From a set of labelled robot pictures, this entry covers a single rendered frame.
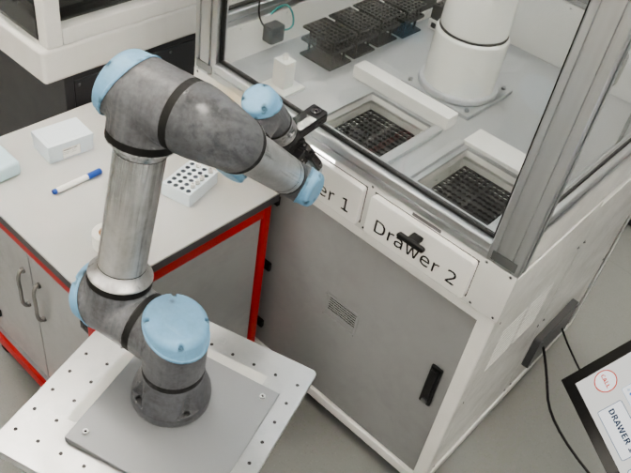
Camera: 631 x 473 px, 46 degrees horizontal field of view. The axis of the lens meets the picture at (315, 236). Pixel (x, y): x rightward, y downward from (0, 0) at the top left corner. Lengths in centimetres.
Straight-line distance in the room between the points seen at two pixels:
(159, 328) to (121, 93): 41
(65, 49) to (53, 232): 61
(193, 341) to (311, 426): 115
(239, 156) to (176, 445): 58
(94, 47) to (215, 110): 123
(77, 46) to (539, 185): 135
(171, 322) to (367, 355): 89
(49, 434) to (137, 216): 46
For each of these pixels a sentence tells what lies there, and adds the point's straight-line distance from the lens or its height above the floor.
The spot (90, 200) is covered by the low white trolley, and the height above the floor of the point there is 76.
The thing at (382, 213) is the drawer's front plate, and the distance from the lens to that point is 172.
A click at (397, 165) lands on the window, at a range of 168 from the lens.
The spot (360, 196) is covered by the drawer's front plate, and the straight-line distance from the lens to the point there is 175.
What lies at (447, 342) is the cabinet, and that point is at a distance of 185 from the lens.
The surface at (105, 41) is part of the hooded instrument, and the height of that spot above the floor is 88.
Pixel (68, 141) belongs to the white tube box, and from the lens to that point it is 201.
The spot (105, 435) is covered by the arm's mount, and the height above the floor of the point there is 77.
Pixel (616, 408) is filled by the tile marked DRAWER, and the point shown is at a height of 101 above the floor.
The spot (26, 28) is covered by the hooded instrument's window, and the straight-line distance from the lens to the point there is 225.
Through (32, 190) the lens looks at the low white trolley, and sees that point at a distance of 195.
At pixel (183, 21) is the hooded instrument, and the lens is 246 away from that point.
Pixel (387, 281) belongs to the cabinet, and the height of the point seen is 69.
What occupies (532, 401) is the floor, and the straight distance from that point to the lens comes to 268.
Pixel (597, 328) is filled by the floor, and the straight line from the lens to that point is 302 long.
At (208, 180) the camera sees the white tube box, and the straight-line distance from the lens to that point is 191.
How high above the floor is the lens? 199
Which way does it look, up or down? 42 degrees down
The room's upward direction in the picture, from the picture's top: 11 degrees clockwise
